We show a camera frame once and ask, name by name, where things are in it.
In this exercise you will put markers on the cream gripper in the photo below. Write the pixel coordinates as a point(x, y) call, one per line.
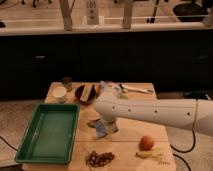
point(111, 127)

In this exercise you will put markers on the blue sponge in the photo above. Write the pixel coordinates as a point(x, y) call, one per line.
point(100, 130)

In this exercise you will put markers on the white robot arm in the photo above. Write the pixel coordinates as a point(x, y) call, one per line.
point(192, 114)

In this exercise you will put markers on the green plastic tray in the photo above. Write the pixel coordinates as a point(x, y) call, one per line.
point(50, 135)

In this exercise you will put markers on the green pepper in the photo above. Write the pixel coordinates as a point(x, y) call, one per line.
point(92, 123)

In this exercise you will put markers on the bunch of brown grapes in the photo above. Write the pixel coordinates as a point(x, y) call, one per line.
point(95, 159)

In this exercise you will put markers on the dark brown bowl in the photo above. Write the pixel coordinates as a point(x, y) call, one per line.
point(78, 93)

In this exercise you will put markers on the red peach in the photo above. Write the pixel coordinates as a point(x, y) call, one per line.
point(146, 143)

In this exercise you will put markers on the orange plate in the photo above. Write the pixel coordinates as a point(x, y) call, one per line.
point(98, 89)

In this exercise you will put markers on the wooden block in bowl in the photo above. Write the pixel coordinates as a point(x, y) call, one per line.
point(86, 92)

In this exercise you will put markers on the yellow banana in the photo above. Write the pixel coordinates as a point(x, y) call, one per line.
point(155, 153)

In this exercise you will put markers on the white cup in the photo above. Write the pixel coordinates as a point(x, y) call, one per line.
point(60, 94)

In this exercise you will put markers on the white handled knife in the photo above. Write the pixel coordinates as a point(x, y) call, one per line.
point(129, 88)

